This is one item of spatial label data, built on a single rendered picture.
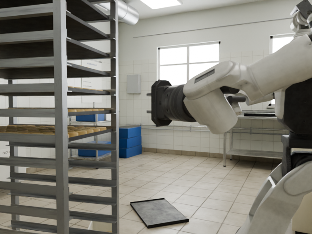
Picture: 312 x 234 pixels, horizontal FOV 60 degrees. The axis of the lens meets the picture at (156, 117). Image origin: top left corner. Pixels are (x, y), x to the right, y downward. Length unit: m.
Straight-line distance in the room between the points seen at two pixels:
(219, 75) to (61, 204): 0.71
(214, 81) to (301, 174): 0.56
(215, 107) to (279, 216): 0.60
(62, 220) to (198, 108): 0.66
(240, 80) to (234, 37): 5.16
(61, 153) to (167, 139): 5.09
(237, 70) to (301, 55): 0.10
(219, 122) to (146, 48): 5.75
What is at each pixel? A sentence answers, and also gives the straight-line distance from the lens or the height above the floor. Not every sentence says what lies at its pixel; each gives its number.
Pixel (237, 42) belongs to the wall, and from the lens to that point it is 5.63.
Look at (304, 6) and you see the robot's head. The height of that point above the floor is 1.39.
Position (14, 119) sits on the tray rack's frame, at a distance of 1.69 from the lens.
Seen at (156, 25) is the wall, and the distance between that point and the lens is 6.28.
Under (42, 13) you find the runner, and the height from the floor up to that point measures 1.40.
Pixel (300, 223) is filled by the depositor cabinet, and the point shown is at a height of 0.15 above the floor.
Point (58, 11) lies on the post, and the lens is 1.00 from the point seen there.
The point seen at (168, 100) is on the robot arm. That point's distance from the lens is 0.62.
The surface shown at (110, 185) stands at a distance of 1.41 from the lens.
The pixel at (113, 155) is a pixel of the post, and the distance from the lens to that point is 1.37.
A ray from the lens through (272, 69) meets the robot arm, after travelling 0.51.
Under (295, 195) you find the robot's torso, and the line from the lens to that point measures 1.01.
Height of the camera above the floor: 1.08
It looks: 3 degrees down
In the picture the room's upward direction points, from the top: straight up
